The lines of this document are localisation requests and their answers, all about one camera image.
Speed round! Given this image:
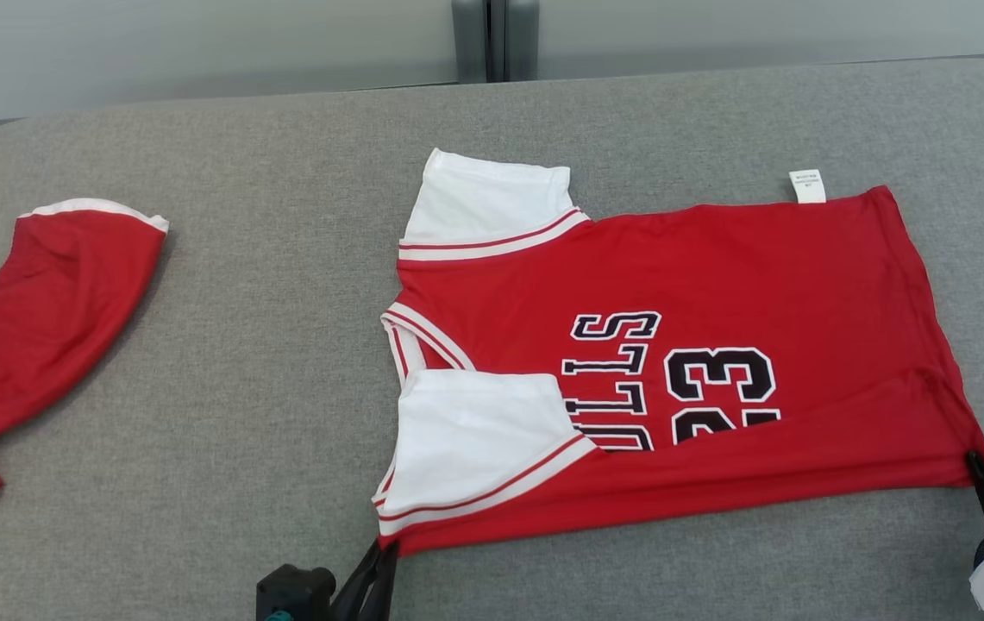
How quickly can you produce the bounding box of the red and white basketball jersey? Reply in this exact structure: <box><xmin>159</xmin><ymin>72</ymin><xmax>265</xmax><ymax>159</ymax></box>
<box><xmin>371</xmin><ymin>148</ymin><xmax>984</xmax><ymax>557</ymax></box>

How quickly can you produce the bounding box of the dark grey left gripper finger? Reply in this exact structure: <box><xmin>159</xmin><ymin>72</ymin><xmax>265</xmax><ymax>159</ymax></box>
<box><xmin>362</xmin><ymin>541</ymin><xmax>400</xmax><ymax>621</ymax></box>
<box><xmin>332</xmin><ymin>541</ymin><xmax>385</xmax><ymax>621</ymax></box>

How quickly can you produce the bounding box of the grey partition post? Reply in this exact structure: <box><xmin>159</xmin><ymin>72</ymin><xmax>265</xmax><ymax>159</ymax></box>
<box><xmin>452</xmin><ymin>0</ymin><xmax>541</xmax><ymax>84</ymax></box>

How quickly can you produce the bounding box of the red garment with white trim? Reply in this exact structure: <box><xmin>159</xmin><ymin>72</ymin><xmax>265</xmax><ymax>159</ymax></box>
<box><xmin>0</xmin><ymin>198</ymin><xmax>170</xmax><ymax>543</ymax></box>

